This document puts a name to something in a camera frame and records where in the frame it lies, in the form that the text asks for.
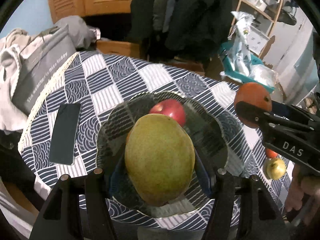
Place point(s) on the teal plastic bin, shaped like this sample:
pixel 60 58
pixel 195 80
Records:
pixel 224 55

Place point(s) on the yellow-green mango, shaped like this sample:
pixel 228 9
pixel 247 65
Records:
pixel 275 168

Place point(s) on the dark glass fruit bowl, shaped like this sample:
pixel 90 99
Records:
pixel 203 129

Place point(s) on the wooden shelf rack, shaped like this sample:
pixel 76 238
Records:
pixel 265 21

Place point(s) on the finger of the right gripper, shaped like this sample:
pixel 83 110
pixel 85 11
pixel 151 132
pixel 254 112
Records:
pixel 250 115

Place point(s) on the wooden drawer box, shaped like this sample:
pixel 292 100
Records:
pixel 119 48

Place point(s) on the grey hanging jacket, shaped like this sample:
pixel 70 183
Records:
pixel 162 13

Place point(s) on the grey paper shopping bag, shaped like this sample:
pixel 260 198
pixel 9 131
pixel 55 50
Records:
pixel 53 49

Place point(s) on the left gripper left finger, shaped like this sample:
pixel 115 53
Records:
pixel 99 219

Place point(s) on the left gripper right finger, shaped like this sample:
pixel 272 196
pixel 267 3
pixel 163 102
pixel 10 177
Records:
pixel 218 185

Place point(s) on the printed rice bag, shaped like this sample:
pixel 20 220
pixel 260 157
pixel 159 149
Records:
pixel 242 45

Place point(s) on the grey clothing pile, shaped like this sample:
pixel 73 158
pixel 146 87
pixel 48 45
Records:
pixel 81 34

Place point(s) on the small tangerine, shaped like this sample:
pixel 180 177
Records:
pixel 270 153

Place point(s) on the white cooking pot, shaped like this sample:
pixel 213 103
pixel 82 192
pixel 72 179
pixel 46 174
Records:
pixel 259 4

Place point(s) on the black smartphone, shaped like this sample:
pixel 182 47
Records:
pixel 64 134

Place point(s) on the white printed carton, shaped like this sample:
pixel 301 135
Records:
pixel 257 40

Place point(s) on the black hanging coat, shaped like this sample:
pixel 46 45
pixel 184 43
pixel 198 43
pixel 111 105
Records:
pixel 197 29

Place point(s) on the yellow mango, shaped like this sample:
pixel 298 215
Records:
pixel 159 158

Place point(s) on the beige towel pile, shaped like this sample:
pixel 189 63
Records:
pixel 15 47

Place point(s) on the clear plastic bag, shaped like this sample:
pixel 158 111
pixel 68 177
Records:
pixel 263 75

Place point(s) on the person right hand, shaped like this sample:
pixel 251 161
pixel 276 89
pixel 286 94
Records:
pixel 297 190

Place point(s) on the red apple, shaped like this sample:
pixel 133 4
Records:
pixel 171 108

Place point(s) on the large orange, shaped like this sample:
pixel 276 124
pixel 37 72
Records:
pixel 255 94

